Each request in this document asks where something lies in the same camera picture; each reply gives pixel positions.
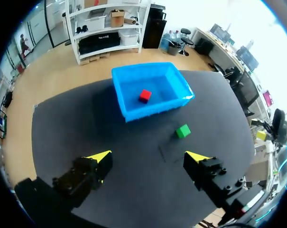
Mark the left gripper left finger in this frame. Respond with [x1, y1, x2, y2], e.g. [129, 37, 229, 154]
[52, 150, 113, 209]

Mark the red cube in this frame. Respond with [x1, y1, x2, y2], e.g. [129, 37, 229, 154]
[139, 89, 152, 104]

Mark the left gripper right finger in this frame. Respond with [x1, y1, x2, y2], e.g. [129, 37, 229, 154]
[183, 151, 248, 208]

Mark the blue plastic bin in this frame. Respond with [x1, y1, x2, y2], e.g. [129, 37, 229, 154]
[111, 62, 195, 123]

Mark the green cube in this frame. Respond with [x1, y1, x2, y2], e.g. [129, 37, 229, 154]
[176, 123, 191, 139]

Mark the person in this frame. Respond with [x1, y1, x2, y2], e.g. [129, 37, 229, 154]
[19, 34, 32, 57]

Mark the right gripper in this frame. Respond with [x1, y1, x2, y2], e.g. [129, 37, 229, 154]
[251, 108, 287, 148]

